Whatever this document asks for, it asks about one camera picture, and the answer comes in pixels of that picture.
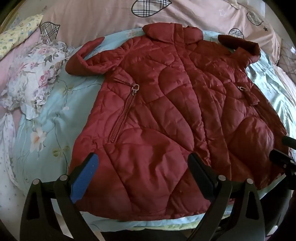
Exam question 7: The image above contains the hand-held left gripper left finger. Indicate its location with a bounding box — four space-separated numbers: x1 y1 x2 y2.
20 152 100 241

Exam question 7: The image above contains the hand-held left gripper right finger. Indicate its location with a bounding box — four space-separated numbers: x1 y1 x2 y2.
187 152 274 241

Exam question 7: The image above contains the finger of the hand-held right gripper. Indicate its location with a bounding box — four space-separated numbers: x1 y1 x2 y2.
282 136 296 148
269 149 296 177

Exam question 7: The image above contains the red quilted jacket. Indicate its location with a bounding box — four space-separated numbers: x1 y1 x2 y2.
65 23 289 221

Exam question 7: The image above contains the pale blue floral bed sheet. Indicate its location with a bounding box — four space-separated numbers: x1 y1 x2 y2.
11 28 296 232

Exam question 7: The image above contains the white dotted cloth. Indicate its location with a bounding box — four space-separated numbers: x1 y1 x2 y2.
0 111 30 220

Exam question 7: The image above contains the floral ruffled pillow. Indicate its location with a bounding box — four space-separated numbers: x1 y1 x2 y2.
0 41 74 120

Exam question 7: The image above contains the pink quilt with plaid hearts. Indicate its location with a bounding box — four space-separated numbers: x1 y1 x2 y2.
39 0 296 112

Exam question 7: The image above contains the yellow floral pillow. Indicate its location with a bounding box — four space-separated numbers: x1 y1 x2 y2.
0 14 44 58

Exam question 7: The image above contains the gold framed picture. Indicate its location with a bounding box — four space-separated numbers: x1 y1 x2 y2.
0 5 23 28

